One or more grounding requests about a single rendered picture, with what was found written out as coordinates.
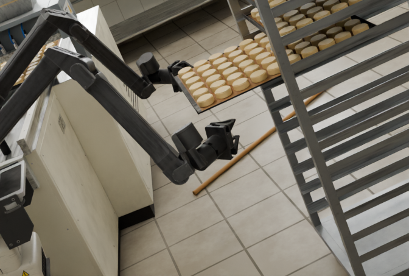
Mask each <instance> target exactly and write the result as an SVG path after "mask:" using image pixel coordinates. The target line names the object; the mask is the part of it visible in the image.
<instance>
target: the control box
mask: <svg viewBox="0 0 409 276"><path fill-rule="evenodd" d="M23 160H24V162H25V164H26V177H27V178H28V180H29V182H30V184H31V185H32V188H33V190H35V189H37V188H39V187H40V183H39V181H38V180H37V178H36V176H35V174H34V173H33V170H32V169H31V167H30V165H29V163H28V162H27V159H26V158H25V156H24V154H22V155H19V156H17V157H15V158H12V159H10V160H7V161H5V162H2V163H0V169H1V168H3V167H5V166H7V165H10V164H12V163H14V162H16V161H18V162H21V161H23Z"/></svg>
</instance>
